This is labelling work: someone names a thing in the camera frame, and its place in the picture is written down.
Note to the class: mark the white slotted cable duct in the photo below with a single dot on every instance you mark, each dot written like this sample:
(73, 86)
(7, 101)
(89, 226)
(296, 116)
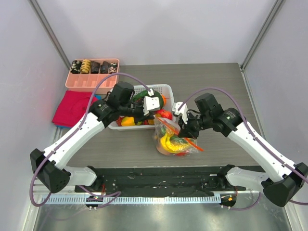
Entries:
(91, 200)

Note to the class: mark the dark sushi piece one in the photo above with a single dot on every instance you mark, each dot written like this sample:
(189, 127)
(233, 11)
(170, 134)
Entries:
(76, 67)

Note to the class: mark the yellow banana bunch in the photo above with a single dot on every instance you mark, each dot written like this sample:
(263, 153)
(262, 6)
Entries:
(170, 147)

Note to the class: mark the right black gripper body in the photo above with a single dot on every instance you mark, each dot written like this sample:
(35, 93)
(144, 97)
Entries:
(186, 131)

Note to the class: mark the dark cake piece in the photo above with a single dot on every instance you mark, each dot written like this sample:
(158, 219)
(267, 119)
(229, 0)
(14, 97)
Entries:
(94, 67)

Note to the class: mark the pink divided tray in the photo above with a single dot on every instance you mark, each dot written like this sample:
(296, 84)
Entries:
(87, 82)

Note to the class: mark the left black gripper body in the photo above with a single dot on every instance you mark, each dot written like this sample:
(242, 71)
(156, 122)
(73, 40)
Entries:
(137, 111)

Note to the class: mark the yellow spiral pastry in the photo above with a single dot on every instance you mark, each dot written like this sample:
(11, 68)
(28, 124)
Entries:
(85, 66)

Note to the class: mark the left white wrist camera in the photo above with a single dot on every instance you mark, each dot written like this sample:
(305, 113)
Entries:
(150, 103)

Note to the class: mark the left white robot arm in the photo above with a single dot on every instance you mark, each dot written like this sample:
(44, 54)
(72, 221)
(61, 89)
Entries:
(50, 165)

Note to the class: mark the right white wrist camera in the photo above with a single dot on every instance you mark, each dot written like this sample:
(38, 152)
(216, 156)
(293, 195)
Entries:
(180, 109)

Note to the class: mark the red apple front right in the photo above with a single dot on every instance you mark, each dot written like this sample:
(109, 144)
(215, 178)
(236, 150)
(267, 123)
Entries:
(164, 114)

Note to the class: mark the white plastic basket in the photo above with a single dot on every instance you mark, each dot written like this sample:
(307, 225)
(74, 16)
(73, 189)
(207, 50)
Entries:
(163, 89)

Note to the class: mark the clear zip top bag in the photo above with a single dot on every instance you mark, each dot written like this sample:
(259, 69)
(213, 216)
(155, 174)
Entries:
(163, 126)

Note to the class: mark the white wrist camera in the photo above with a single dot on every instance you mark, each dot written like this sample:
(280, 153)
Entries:
(180, 109)
(150, 103)

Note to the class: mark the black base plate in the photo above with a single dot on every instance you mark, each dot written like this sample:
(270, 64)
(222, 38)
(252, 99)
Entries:
(162, 182)

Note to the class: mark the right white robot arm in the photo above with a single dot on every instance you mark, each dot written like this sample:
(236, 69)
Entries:
(281, 178)

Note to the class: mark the magenta folded cloth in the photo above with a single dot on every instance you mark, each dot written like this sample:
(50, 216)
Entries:
(71, 108)

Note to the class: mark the long green cucumber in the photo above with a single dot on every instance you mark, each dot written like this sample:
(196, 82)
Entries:
(140, 95)

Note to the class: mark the small green cucumber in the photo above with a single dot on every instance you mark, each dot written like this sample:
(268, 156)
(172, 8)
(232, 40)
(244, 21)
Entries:
(176, 139)

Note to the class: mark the dark sushi piece two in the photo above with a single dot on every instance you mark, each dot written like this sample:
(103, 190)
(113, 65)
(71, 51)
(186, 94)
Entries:
(104, 68)

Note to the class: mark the dark sushi piece three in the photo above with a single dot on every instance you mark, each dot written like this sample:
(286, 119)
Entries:
(113, 66)

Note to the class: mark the small orange fruit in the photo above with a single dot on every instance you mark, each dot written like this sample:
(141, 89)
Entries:
(164, 99)

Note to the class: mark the dark green avocado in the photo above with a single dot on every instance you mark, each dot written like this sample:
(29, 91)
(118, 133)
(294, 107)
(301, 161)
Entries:
(161, 99)

